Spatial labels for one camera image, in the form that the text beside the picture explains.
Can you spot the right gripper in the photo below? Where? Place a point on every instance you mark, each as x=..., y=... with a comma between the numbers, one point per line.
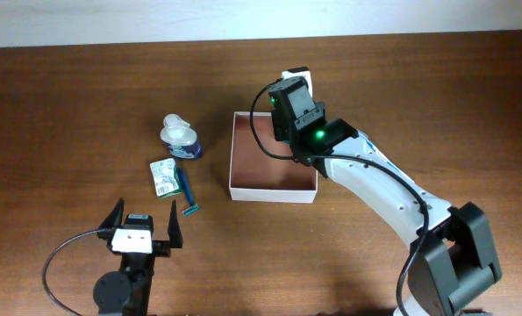
x=280, y=124

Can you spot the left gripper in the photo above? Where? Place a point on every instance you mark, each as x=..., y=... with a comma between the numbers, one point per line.
x=163, y=247

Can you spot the clear cap deodorant bottle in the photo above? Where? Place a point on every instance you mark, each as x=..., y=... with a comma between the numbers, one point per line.
x=180, y=138

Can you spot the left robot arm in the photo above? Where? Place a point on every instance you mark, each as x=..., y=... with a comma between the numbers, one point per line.
x=126, y=291

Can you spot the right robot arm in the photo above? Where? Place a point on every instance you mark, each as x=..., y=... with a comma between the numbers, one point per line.
x=452, y=256

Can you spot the blue disposable razor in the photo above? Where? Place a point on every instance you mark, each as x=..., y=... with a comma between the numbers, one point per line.
x=193, y=206

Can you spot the green white packet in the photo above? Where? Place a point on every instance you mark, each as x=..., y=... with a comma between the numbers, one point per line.
x=165, y=178

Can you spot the white cardboard box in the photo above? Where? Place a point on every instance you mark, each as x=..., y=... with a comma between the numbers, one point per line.
x=255, y=177

